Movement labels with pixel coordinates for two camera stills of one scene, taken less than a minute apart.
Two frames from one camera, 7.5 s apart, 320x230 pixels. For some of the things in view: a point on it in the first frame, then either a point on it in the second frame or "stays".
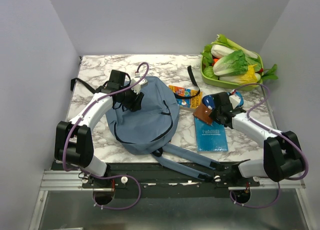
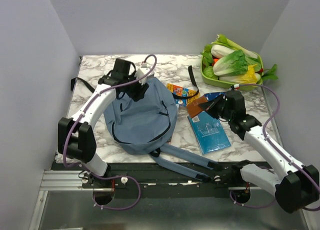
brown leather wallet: x=203 y=112 -> x=193 y=108
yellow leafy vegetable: x=252 y=78 stays
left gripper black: x=133 y=105 -> x=137 y=94
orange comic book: x=194 y=102 stays
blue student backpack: x=144 y=131 stays
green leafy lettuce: x=233 y=64 stays
